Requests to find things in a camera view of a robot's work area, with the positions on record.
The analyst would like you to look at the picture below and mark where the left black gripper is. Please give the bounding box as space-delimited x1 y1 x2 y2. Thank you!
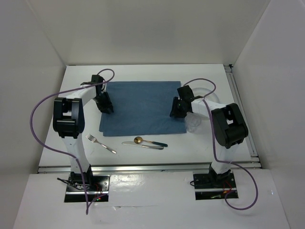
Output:
92 91 113 114

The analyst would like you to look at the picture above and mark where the blue cloth napkin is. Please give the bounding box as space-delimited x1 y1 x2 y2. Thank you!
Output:
99 81 186 137

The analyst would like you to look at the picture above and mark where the aluminium front rail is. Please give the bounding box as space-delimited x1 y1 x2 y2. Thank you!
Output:
38 163 209 174

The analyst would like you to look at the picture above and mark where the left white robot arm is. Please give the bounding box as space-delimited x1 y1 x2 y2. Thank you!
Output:
53 74 113 190

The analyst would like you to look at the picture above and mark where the gold spoon teal handle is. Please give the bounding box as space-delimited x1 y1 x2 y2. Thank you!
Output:
133 136 168 147

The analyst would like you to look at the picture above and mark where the silver table knife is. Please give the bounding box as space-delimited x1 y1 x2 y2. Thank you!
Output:
122 141 164 150

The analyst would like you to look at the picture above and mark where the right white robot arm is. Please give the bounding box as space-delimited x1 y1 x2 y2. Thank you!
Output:
170 86 248 187

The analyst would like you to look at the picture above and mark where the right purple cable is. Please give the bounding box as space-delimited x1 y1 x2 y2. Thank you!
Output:
183 78 259 210

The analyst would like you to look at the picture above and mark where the clear plastic cup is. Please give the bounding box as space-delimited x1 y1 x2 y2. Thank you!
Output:
184 113 202 134

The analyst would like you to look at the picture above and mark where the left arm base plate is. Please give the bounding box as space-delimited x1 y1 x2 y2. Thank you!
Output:
57 175 110 203

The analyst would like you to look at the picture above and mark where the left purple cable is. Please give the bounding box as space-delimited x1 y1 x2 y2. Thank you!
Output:
29 69 115 215

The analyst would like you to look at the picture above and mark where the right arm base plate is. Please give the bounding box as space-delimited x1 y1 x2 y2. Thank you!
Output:
190 172 239 200

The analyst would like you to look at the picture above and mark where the purple cable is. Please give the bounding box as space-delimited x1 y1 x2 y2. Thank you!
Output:
29 69 115 215
183 78 259 210

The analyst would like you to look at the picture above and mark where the silver fork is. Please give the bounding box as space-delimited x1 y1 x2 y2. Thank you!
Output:
86 134 117 154

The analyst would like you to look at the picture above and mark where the clear glass bowl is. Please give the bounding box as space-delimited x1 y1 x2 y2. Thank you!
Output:
192 87 220 103

